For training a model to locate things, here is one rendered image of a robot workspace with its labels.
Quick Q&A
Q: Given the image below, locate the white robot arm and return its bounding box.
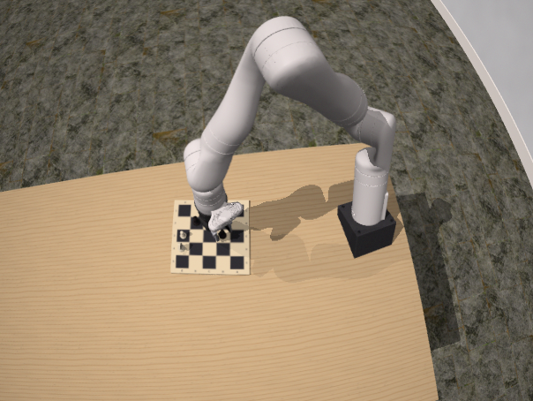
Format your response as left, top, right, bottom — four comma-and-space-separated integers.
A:
184, 16, 396, 225

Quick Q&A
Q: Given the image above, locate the chessboard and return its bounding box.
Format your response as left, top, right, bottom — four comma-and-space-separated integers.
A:
170, 200, 250, 275

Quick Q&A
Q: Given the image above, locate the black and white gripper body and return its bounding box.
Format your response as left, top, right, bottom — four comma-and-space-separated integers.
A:
193, 189, 243, 232

